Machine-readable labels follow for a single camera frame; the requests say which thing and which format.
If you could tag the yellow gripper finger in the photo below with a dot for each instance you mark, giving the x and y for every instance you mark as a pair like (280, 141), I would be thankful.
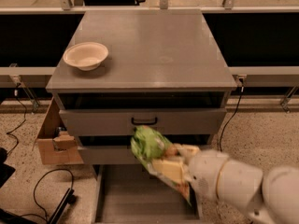
(173, 170)
(187, 150)

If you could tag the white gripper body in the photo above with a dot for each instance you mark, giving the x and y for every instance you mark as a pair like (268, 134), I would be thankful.
(204, 172)

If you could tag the green rice chip bag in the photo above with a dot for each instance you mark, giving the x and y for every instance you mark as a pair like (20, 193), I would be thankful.
(147, 145)

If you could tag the metal railing frame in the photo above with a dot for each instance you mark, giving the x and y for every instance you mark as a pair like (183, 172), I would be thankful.
(258, 81)

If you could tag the white bowl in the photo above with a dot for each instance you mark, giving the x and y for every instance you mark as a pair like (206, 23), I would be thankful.
(85, 56)

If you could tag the grey bottom drawer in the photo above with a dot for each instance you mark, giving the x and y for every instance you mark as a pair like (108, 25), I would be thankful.
(128, 194)

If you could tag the grey top drawer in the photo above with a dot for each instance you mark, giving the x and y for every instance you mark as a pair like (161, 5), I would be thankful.
(95, 114)

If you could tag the grey middle drawer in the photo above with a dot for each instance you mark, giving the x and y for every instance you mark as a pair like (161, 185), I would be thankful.
(117, 149)

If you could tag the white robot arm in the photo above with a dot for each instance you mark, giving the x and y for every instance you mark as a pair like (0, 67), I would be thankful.
(266, 198)

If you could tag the grey drawer cabinet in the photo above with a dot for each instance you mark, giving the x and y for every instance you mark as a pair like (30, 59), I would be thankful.
(151, 53)

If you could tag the grey drawer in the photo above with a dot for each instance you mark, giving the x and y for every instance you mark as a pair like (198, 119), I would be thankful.
(117, 149)
(128, 194)
(95, 114)

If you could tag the black stand foot left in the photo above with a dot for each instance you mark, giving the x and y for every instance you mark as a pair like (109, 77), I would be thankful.
(69, 198)

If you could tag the cardboard box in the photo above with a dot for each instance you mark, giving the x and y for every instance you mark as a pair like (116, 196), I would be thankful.
(56, 146)

